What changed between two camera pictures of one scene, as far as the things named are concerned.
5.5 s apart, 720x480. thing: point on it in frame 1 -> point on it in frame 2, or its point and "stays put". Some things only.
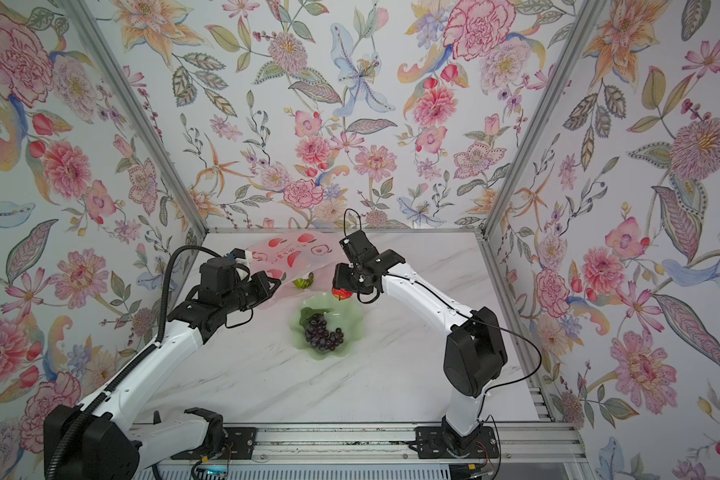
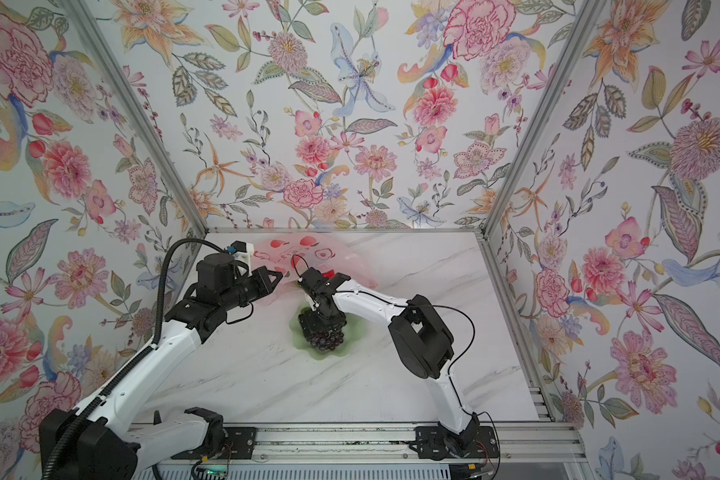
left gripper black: [260, 281] stays put
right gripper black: [340, 278] -> [310, 326]
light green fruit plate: [346, 315] stays put
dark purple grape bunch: [317, 335] stays put
